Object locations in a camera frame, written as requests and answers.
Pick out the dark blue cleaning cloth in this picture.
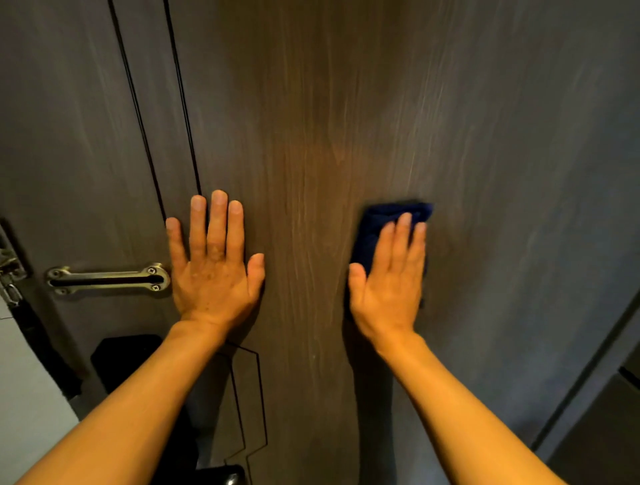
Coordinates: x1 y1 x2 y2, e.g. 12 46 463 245
349 201 435 281

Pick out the person's right hand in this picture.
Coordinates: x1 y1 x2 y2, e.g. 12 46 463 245
348 212 428 346

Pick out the brass door guard plate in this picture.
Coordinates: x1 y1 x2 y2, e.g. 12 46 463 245
46 263 172 296

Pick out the person's right forearm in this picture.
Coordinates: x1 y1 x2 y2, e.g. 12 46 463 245
371 331 568 485

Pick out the person's left hand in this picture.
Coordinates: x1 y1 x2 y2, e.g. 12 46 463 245
165 189 266 334

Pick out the grey door frame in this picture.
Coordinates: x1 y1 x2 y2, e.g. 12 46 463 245
530 290 640 465

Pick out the black door lock body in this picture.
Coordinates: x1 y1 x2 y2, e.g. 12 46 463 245
90 334 201 485

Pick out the brass door guard swing bar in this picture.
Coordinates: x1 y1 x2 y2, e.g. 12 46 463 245
0 245 29 307

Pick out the dark wooden door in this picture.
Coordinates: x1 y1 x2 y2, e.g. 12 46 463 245
0 0 640 485

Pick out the person's left forearm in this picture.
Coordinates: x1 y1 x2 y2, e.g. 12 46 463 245
15 321 230 485

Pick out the black door lever handle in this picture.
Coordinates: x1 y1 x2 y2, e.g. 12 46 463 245
196 464 247 485

